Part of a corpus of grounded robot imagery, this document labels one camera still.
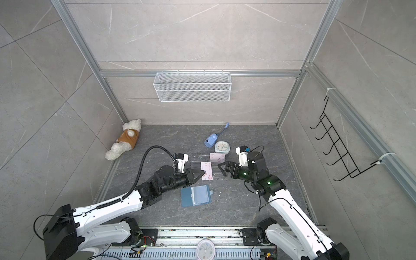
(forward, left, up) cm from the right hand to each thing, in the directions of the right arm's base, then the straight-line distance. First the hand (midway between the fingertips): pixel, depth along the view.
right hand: (225, 165), depth 75 cm
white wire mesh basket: (+52, +16, +10) cm, 55 cm away
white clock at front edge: (-31, +10, -17) cm, 37 cm away
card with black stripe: (-1, +9, +1) cm, 9 cm away
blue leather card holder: (-7, +15, -19) cm, 26 cm away
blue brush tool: (+28, +6, -15) cm, 32 cm away
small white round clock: (+24, -1, -17) cm, 30 cm away
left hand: (-4, +9, +3) cm, 10 cm away
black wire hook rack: (-11, -45, +14) cm, 49 cm away
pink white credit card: (+12, +3, -12) cm, 18 cm away
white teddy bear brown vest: (+25, +59, -10) cm, 65 cm away
